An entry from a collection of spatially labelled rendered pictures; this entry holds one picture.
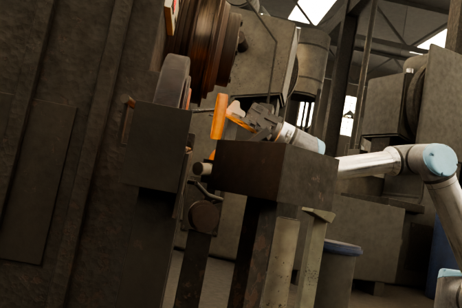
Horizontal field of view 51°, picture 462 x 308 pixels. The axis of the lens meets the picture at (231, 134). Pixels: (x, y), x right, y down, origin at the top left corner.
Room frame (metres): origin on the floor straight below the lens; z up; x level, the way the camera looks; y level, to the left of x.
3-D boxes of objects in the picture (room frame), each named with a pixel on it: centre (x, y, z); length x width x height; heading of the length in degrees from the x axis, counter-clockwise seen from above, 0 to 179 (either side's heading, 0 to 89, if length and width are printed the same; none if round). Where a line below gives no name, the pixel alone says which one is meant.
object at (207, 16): (1.80, 0.17, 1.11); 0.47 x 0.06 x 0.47; 4
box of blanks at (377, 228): (4.33, -0.95, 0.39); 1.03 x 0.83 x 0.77; 109
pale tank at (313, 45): (10.72, -1.37, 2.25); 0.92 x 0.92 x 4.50
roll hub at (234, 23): (1.81, 0.07, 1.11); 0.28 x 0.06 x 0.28; 4
